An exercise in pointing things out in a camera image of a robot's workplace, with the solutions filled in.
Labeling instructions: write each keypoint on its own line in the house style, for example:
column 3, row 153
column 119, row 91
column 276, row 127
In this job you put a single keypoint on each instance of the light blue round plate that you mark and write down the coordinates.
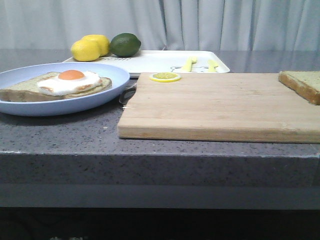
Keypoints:
column 119, row 77

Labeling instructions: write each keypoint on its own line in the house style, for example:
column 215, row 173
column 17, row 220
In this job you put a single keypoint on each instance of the fake fried egg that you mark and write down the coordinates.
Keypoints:
column 69, row 82

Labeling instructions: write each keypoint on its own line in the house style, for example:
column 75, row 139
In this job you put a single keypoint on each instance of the bread slice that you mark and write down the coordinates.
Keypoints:
column 305, row 83
column 27, row 91

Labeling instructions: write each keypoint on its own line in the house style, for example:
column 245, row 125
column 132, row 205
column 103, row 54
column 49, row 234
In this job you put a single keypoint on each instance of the white rectangular tray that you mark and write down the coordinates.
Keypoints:
column 154, row 61

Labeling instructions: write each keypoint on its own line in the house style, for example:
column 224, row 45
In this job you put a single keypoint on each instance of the yellow lemon slice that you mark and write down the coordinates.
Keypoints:
column 165, row 77

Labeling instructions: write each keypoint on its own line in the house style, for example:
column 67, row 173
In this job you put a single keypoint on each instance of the yellow plastic fork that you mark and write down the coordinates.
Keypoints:
column 187, row 67

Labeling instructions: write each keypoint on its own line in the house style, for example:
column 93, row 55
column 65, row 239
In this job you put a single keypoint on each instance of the yellow plastic knife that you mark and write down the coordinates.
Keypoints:
column 212, row 66

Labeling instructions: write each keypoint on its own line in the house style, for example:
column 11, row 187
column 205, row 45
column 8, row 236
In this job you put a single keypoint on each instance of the wooden cutting board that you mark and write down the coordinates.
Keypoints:
column 228, row 107

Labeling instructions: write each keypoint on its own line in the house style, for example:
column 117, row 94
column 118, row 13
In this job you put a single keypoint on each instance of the green lime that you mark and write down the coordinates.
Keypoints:
column 125, row 45

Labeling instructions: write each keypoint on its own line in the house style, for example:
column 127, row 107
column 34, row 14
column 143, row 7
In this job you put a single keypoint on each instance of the rear yellow lemon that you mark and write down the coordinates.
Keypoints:
column 102, row 41

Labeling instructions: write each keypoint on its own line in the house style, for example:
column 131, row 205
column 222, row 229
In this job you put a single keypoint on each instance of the front yellow lemon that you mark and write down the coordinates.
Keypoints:
column 85, row 50

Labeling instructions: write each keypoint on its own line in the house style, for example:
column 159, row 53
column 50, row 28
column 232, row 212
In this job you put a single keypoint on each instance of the grey white curtain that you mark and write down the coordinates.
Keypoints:
column 207, row 25

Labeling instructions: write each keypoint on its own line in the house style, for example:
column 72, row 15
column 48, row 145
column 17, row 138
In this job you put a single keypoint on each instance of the metal cutting board handle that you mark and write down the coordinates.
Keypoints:
column 126, row 95

